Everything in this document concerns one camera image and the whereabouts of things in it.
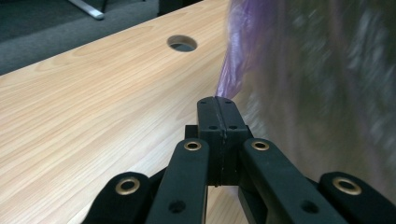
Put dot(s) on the white metal desk frame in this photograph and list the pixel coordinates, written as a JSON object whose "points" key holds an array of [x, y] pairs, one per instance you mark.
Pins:
{"points": [[88, 9]]}

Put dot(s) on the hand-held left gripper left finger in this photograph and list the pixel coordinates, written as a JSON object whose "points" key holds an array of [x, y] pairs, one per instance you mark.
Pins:
{"points": [[211, 130]]}

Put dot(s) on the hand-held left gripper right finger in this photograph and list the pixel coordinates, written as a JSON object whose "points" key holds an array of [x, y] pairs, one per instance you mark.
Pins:
{"points": [[233, 130]]}

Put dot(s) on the purple plastic bag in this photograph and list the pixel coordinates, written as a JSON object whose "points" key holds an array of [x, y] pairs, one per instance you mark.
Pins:
{"points": [[243, 31]]}

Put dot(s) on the green plastic bucket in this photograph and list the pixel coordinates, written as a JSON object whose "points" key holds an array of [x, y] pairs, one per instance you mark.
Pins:
{"points": [[311, 124]]}

